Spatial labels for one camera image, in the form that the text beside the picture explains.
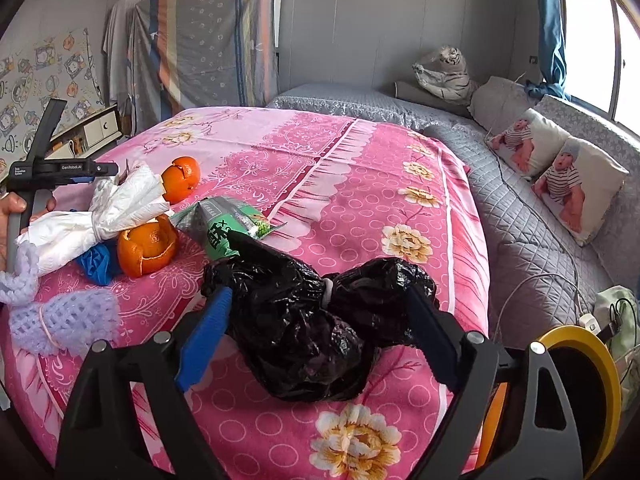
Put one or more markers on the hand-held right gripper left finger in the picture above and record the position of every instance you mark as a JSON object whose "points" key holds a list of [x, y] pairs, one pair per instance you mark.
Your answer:
{"points": [[205, 335]]}

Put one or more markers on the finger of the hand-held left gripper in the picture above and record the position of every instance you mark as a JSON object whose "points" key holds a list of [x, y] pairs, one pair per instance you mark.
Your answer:
{"points": [[107, 169]]}

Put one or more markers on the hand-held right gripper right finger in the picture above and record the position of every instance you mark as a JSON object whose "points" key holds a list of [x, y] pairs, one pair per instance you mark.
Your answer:
{"points": [[430, 330]]}

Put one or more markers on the white knotted plastic bag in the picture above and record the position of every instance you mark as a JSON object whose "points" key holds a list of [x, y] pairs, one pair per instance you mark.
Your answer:
{"points": [[115, 210]]}

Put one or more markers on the orange peel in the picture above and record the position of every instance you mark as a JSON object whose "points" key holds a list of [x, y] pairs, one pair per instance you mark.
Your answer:
{"points": [[181, 175], [145, 250]]}

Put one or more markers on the black plastic bag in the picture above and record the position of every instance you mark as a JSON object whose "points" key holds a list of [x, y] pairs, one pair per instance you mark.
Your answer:
{"points": [[300, 320]]}

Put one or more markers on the blue glove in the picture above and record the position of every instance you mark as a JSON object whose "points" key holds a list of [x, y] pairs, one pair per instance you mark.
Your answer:
{"points": [[97, 265]]}

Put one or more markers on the yellow rimmed bin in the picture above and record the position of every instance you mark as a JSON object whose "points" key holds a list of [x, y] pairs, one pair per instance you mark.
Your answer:
{"points": [[580, 385]]}

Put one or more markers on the person's left hand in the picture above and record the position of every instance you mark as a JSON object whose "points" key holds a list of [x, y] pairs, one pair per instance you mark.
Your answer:
{"points": [[12, 205]]}

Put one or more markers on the white cabinet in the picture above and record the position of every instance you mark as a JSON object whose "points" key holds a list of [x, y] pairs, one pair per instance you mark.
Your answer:
{"points": [[100, 127]]}

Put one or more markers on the green snack wrapper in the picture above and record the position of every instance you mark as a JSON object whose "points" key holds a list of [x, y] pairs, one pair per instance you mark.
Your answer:
{"points": [[220, 230]]}

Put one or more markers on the white hanging cloth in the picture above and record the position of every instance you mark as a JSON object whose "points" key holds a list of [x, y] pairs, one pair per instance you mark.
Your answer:
{"points": [[117, 40]]}

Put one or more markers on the grey quilted bed cover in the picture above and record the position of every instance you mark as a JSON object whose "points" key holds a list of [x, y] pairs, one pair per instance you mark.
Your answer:
{"points": [[525, 230]]}

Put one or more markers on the purple knitted cloth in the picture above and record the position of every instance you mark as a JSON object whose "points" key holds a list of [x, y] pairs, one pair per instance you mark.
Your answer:
{"points": [[65, 315]]}

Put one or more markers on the white power adapter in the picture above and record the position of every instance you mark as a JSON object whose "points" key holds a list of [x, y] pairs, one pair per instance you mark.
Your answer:
{"points": [[590, 321]]}

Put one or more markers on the striped hanging cloth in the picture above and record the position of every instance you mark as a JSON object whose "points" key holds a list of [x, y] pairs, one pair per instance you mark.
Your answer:
{"points": [[210, 40]]}

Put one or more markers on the pale green cloth bag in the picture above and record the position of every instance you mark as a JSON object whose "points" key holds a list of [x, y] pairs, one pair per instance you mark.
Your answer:
{"points": [[605, 300]]}

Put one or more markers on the pink floral blanket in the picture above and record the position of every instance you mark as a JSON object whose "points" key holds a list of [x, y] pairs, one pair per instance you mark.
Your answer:
{"points": [[325, 185]]}

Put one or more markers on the dark grey bolster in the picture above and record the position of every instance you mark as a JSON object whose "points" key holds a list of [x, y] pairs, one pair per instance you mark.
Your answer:
{"points": [[415, 95]]}

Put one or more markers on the grey quilted pillow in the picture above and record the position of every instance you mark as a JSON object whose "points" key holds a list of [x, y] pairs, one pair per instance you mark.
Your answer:
{"points": [[500, 102]]}

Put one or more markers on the tiger plush toy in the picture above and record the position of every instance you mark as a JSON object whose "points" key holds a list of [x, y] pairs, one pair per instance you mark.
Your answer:
{"points": [[450, 75]]}

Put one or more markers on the large window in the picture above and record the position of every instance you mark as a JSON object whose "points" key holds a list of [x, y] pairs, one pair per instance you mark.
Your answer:
{"points": [[600, 50]]}

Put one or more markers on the blue curtain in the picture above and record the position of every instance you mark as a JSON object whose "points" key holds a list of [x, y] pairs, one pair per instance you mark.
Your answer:
{"points": [[547, 20]]}

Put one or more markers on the cartoon wall poster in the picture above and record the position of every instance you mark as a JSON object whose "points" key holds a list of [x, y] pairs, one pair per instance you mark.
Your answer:
{"points": [[75, 65]]}

